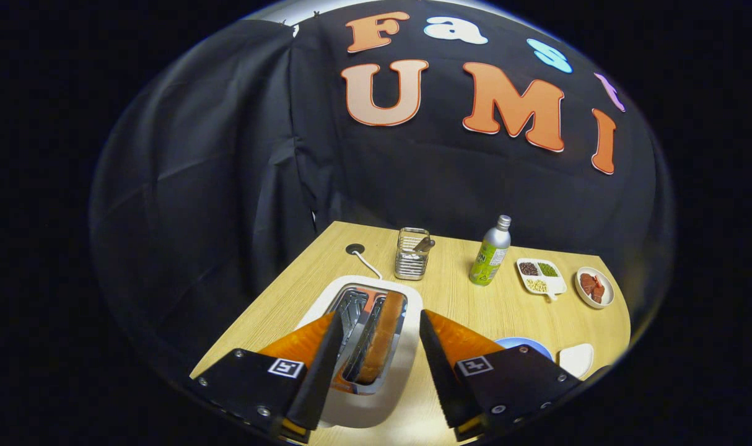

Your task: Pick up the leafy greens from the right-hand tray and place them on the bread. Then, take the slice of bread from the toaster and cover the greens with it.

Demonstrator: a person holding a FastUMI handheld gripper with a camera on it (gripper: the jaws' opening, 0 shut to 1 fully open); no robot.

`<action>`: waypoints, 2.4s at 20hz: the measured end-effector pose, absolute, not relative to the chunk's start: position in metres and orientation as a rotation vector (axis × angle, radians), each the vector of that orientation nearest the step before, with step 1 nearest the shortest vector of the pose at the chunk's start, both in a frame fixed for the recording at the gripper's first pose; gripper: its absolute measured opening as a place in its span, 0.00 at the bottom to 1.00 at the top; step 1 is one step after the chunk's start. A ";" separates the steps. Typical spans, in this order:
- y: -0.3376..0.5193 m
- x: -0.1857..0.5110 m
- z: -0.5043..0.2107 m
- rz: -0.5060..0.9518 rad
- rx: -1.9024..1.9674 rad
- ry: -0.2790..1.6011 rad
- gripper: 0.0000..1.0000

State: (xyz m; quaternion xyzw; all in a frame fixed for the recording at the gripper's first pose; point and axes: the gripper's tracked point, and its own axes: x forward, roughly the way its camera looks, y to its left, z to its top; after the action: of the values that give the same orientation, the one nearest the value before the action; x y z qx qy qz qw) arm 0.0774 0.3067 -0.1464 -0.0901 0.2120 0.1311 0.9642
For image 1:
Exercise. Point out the white round plate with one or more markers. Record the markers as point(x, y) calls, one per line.
point(608, 294)

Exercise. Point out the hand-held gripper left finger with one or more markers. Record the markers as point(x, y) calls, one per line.
point(320, 378)

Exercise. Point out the white square plate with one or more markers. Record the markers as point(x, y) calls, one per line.
point(576, 360)

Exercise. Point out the pile of yellow beans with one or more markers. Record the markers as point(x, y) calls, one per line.
point(537, 285)

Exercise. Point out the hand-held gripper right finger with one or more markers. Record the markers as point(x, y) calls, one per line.
point(441, 371)

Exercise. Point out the toasted bread slice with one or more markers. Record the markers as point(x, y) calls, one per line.
point(382, 334)

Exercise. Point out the blue round plate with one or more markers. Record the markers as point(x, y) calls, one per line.
point(524, 344)

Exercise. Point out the silver green bottle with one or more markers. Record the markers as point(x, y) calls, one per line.
point(489, 260)

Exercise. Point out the white toaster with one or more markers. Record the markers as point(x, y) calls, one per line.
point(376, 406)

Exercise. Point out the white divided dish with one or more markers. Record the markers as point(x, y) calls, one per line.
point(557, 285)

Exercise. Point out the pile of dark beans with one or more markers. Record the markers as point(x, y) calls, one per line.
point(528, 268)

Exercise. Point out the pile of green beans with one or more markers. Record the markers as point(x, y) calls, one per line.
point(548, 269)

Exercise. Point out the brown meat slice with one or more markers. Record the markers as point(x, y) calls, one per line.
point(588, 284)
point(598, 294)

